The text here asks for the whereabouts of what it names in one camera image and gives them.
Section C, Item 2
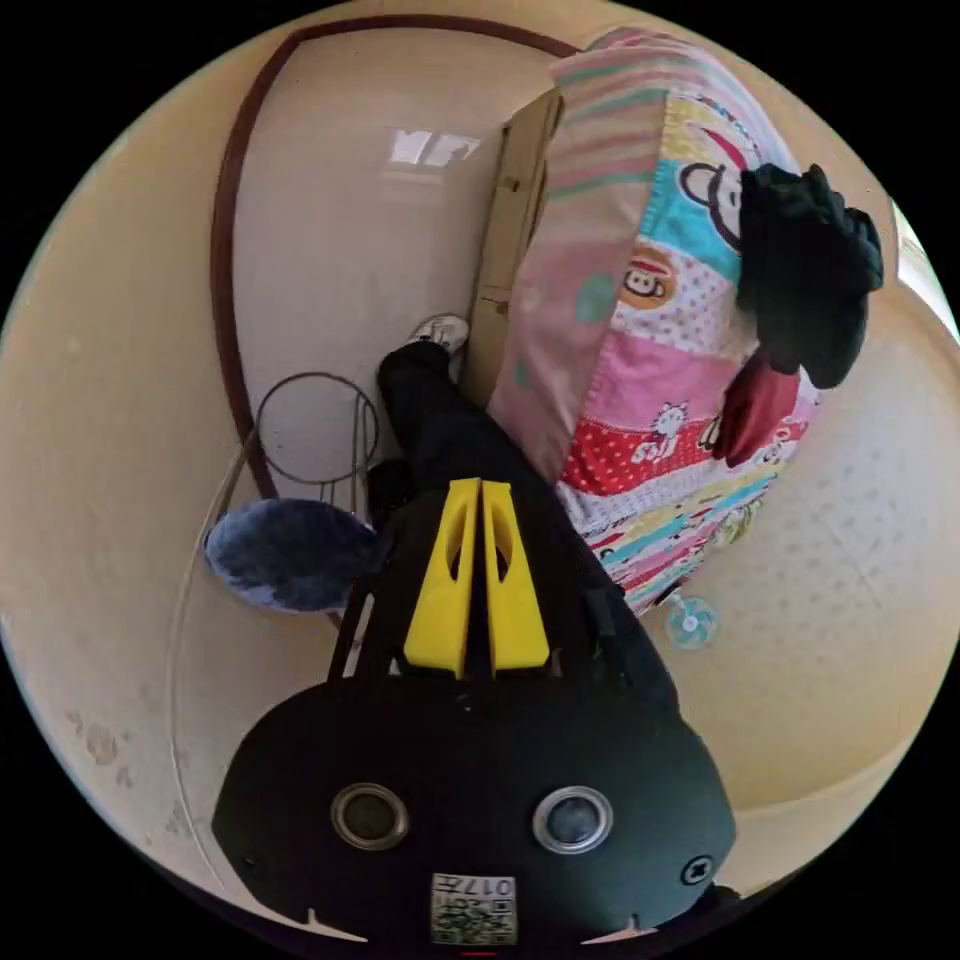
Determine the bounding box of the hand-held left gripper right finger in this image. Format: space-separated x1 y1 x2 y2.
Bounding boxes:
482 480 551 673

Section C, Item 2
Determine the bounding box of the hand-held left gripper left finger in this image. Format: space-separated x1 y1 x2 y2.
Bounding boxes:
402 477 482 678

